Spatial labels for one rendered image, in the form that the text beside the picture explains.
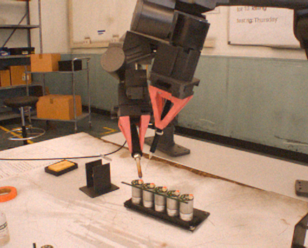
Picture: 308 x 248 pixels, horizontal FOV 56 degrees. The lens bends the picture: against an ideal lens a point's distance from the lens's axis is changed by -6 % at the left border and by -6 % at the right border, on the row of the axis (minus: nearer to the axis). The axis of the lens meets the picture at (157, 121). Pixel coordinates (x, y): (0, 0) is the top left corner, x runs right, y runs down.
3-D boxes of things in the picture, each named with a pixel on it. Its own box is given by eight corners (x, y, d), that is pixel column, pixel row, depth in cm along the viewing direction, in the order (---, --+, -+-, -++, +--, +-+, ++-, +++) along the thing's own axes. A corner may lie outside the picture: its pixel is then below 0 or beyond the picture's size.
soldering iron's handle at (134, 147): (142, 158, 67) (136, 123, 77) (143, 150, 66) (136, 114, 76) (131, 159, 67) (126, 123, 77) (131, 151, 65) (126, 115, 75)
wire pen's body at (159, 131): (154, 154, 58) (173, 101, 54) (146, 150, 58) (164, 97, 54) (157, 152, 59) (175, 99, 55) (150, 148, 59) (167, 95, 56)
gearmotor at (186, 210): (183, 216, 57) (184, 192, 56) (195, 219, 55) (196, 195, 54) (176, 222, 55) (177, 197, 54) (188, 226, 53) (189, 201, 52)
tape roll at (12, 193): (-12, 194, 66) (-13, 189, 66) (13, 188, 70) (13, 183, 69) (-8, 205, 61) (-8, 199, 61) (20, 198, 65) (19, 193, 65)
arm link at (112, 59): (130, 71, 61) (140, 19, 64) (94, 71, 64) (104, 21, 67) (149, 90, 72) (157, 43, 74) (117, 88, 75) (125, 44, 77)
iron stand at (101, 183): (111, 205, 70) (129, 167, 72) (83, 195, 64) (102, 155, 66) (97, 196, 74) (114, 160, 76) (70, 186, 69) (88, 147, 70)
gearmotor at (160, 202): (159, 208, 60) (159, 185, 59) (169, 211, 59) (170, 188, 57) (151, 213, 58) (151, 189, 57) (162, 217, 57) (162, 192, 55)
